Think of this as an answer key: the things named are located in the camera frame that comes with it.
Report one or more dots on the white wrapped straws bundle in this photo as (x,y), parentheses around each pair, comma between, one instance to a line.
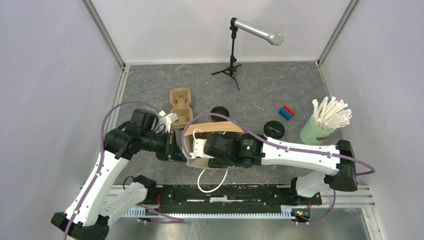
(330,114)

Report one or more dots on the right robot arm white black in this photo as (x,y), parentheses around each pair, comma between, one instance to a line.
(331,165)

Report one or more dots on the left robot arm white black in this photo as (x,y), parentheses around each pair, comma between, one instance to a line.
(89,217)

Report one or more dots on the silver microphone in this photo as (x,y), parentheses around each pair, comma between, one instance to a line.
(274,38)

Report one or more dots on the brown paper bag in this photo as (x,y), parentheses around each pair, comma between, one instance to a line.
(221,139)

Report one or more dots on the black lid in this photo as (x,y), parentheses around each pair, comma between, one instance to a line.
(274,129)
(220,110)

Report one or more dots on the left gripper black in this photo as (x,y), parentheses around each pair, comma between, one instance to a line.
(168,147)

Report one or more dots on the green cup holder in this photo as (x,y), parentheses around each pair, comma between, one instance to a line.
(311,134)

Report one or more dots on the cardboard cup carrier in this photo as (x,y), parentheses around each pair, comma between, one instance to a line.
(181,100)

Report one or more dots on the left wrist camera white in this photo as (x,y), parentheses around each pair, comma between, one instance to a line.
(165,121)

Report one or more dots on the black microphone tripod stand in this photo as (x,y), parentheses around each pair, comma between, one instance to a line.
(232,69)

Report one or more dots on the blue red block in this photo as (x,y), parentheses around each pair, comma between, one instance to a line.
(286,112)

